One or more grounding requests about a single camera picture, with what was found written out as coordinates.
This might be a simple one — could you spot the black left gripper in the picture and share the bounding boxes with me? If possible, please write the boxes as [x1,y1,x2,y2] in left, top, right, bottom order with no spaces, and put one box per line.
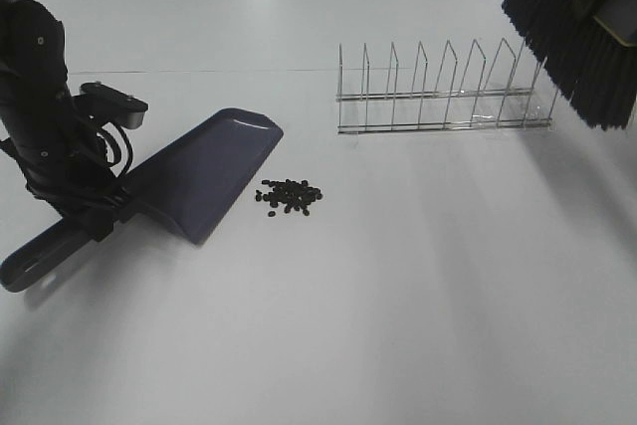
[19,135,124,242]

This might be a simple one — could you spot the purple hand brush black bristles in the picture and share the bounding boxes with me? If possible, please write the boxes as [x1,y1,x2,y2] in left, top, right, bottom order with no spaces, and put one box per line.
[502,0,636,129]

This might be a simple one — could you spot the purple plastic dustpan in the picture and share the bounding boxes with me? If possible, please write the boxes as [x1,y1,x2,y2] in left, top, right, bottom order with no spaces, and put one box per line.
[1,108,283,293]

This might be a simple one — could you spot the pile of coffee beans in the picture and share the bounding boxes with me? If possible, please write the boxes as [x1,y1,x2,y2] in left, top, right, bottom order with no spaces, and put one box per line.
[254,179,324,218]

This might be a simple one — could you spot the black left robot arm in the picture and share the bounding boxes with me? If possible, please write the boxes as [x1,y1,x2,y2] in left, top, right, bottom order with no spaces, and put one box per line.
[1,0,132,241]

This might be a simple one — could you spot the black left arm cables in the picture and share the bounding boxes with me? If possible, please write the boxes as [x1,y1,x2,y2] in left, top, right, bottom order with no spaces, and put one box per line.
[79,118,134,197]

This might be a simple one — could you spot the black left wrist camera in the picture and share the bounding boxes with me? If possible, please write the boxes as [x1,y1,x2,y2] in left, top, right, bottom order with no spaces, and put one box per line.
[74,82,148,129]

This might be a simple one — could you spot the chrome wire dish rack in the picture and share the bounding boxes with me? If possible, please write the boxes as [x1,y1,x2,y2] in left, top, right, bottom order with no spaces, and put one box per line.
[335,38,559,134]

